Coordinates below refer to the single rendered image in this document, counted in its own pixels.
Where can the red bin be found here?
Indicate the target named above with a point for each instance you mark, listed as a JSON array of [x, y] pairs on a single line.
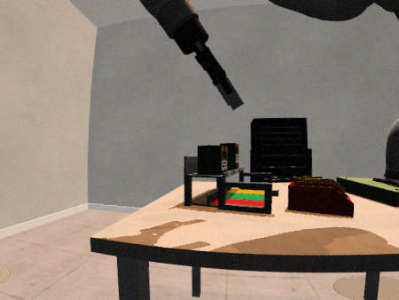
[[310, 197]]

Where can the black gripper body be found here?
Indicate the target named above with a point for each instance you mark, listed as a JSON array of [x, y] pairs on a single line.
[[189, 34]]

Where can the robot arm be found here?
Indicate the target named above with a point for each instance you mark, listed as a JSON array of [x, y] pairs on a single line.
[[171, 14]]

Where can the yellow bin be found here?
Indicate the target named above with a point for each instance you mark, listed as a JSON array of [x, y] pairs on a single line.
[[319, 179]]

